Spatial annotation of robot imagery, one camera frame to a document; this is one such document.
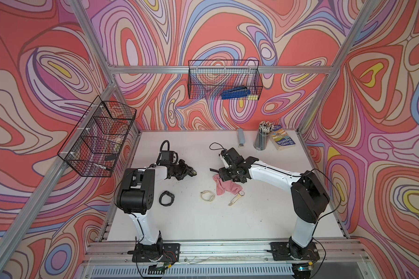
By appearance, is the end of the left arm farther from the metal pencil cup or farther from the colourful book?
the colourful book

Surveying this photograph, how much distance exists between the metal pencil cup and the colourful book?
63mm

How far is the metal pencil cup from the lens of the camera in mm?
983

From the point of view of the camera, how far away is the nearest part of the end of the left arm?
819mm

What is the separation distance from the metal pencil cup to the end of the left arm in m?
0.43

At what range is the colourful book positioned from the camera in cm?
111

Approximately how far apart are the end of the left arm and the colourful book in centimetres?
56
